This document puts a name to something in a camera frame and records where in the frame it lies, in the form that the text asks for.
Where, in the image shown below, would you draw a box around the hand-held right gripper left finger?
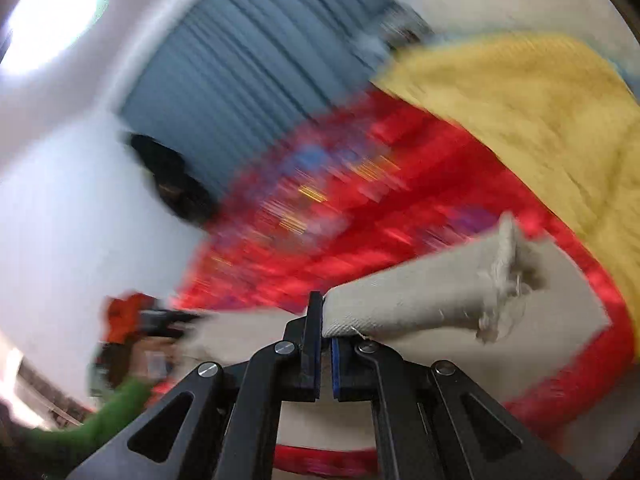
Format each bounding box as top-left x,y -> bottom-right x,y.
65,291 -> 324,480

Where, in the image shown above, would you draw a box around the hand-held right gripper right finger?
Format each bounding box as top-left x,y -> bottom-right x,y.
330,338 -> 583,480

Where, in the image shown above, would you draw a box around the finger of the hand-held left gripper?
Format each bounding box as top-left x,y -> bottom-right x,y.
141,309 -> 205,338

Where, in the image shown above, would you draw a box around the beige towel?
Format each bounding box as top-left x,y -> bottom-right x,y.
185,211 -> 613,448

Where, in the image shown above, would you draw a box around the brown box with clothes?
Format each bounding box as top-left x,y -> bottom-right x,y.
97,340 -> 173,393

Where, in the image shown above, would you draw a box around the black hanging clothes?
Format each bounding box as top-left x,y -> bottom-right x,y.
125,132 -> 218,226

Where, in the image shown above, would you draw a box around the red floral satin blanket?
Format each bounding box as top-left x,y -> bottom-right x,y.
170,85 -> 636,476

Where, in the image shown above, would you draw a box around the blue-grey curtain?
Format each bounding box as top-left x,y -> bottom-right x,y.
120,0 -> 401,201

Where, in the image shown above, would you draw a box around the yellow quilted blanket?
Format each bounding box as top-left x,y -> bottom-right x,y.
372,30 -> 640,306

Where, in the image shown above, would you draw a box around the ceiling lamp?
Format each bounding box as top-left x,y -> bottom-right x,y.
0,0 -> 112,77

